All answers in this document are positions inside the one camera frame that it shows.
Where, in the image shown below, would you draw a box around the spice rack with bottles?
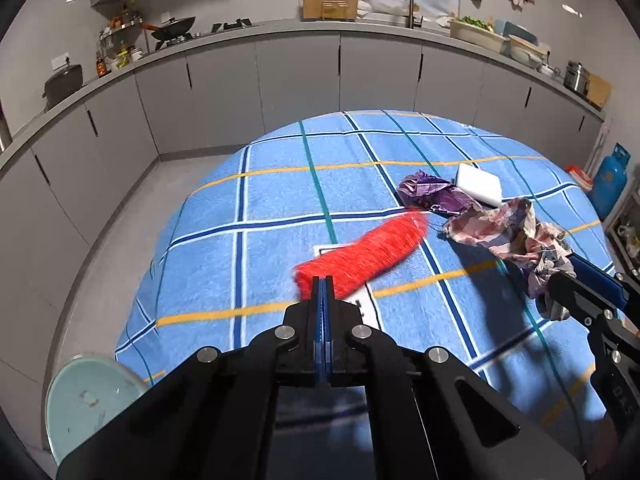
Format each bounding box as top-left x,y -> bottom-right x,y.
98,5 -> 146,68

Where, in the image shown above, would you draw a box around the grey kitchen counter cabinets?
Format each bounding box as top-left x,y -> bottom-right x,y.
0,17 -> 608,271

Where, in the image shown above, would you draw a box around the gas stove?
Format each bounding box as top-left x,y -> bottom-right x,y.
155,18 -> 261,52

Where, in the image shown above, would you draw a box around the red mesh net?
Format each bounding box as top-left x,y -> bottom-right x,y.
292,207 -> 429,302

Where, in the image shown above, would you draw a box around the pink plaid cloth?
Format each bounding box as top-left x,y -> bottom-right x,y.
442,197 -> 577,322

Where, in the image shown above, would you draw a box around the basin with green vegetables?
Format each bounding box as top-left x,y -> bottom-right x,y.
449,16 -> 507,54

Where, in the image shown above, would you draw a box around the black wok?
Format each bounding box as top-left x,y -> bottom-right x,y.
140,16 -> 197,42

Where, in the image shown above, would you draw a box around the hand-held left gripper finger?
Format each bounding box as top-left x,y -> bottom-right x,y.
325,276 -> 583,480
57,276 -> 325,480

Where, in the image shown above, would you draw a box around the purple crumpled cloth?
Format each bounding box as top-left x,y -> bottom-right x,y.
396,170 -> 485,219

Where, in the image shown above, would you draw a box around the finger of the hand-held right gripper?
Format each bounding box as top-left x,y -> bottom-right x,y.
547,272 -> 626,328
567,254 -> 640,311

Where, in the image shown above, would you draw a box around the red and white container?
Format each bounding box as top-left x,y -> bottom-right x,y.
565,164 -> 594,192

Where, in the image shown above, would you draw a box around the metal storage rack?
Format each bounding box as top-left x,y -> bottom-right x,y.
605,195 -> 640,281

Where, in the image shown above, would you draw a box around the dark kitchen faucet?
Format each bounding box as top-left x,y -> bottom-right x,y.
400,0 -> 424,29

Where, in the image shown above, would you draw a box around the white sponge block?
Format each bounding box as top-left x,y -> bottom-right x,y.
455,164 -> 503,208

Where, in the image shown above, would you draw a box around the stacked plastic containers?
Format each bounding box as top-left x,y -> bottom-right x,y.
507,34 -> 551,67

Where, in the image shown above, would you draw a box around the blue plaid blanket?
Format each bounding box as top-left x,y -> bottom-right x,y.
115,109 -> 618,426

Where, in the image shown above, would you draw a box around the black cooking pot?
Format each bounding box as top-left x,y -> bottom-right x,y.
42,64 -> 83,112

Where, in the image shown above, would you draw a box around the stainless steel pot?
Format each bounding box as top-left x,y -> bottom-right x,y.
564,61 -> 592,96

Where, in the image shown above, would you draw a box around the small wooden board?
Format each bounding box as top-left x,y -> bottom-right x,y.
587,74 -> 612,109

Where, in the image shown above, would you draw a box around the blue gas cylinder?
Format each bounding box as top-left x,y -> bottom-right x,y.
590,143 -> 630,221

